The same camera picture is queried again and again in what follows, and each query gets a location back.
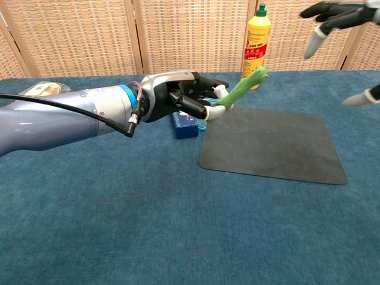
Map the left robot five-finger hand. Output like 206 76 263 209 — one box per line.
130 68 235 123

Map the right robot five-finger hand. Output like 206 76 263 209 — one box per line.
299 0 380 107

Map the green rubber toy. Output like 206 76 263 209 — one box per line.
207 66 270 123

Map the dark blue printed box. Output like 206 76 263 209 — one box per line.
170 110 199 140

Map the yellow bottle with green cap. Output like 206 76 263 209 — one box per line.
240 2 273 90

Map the bamboo folding screen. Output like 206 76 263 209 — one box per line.
0 0 380 80

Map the dark grey mouse pad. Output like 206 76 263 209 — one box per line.
198 105 349 186

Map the clear bag of snacks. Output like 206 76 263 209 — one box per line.
18 82 72 96

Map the blue felt tablecloth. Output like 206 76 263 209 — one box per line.
0 70 380 285

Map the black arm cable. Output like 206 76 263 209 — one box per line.
0 93 140 138

